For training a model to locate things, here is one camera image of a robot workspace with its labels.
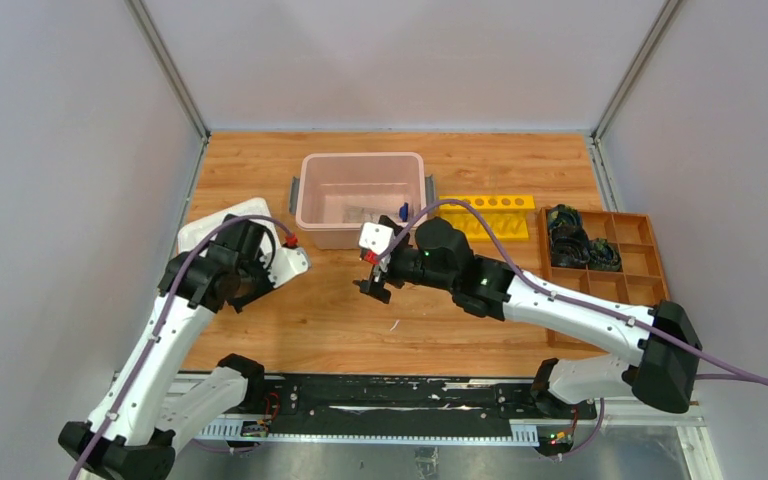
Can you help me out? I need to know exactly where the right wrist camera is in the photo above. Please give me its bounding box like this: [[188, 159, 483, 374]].
[[358, 222, 395, 265]]

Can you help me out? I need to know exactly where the white bin lid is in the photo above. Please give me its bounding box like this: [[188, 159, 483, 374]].
[[176, 197, 312, 288]]

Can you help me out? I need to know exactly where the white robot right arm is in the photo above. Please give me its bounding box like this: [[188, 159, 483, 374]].
[[356, 216, 701, 418]]

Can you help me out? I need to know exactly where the pink plastic bin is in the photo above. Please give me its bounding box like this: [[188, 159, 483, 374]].
[[293, 152, 426, 250]]

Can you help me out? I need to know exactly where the left grey bin handle clip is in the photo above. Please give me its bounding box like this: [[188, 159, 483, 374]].
[[288, 177, 300, 215]]

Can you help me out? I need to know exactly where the syringe with blue base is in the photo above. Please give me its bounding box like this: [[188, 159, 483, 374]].
[[342, 202, 411, 224]]

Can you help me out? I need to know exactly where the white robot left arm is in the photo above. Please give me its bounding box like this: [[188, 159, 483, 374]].
[[58, 214, 310, 479]]

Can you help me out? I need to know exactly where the wooden compartment tray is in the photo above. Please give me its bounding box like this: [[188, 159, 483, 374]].
[[538, 206, 673, 350]]

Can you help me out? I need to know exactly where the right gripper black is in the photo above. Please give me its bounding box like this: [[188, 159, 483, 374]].
[[355, 231, 457, 304]]

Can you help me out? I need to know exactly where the yellow test tube rack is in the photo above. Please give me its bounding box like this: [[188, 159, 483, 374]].
[[437, 195, 536, 242]]

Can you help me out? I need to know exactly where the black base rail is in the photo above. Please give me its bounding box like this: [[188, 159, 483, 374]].
[[178, 372, 601, 446]]

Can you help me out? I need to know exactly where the grey bin handle clip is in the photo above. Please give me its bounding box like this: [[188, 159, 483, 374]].
[[288, 177, 300, 215], [424, 175, 439, 206]]

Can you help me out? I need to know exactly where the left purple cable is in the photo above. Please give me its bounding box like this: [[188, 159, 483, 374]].
[[65, 214, 299, 480]]

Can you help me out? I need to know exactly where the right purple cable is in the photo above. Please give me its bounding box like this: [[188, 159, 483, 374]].
[[364, 198, 768, 458]]

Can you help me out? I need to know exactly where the purple cable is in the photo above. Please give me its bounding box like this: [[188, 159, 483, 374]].
[[65, 214, 299, 480], [364, 198, 768, 458]]

